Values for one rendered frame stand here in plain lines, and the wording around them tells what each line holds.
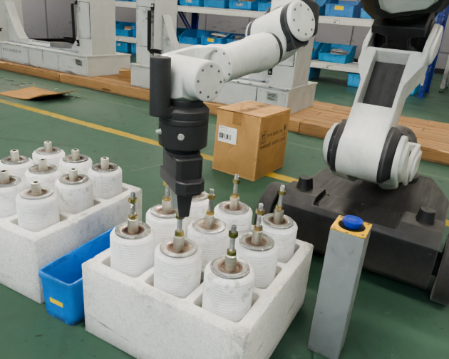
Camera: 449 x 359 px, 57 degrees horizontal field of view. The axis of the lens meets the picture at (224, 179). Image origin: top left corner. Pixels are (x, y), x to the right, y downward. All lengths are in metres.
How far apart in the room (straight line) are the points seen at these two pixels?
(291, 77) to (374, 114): 1.90
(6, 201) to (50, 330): 0.34
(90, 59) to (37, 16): 4.16
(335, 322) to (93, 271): 0.53
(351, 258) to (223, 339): 0.30
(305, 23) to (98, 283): 0.67
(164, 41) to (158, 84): 2.96
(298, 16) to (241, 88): 2.23
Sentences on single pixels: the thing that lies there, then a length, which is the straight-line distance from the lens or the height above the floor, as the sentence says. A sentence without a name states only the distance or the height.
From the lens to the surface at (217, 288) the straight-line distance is 0.77.
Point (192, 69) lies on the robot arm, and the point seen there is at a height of 0.61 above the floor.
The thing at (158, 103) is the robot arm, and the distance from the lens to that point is 0.69.
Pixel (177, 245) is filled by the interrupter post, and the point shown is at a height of 0.26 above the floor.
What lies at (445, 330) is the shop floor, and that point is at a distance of 1.24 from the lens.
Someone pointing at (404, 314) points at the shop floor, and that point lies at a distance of 1.24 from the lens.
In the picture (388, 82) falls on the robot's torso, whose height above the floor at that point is 0.56.
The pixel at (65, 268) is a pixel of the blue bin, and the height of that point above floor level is 0.08.
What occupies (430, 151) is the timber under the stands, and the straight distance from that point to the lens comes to 2.66.
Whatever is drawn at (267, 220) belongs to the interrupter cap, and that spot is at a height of 0.25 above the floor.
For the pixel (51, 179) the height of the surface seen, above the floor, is 0.24.
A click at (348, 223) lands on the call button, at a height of 0.33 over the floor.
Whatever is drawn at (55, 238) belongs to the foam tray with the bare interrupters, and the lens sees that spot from 1.09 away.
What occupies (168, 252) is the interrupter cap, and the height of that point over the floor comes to 0.25.
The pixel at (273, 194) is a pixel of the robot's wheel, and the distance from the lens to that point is 1.31.
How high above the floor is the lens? 0.69
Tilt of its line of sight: 21 degrees down
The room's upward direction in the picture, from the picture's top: 5 degrees clockwise
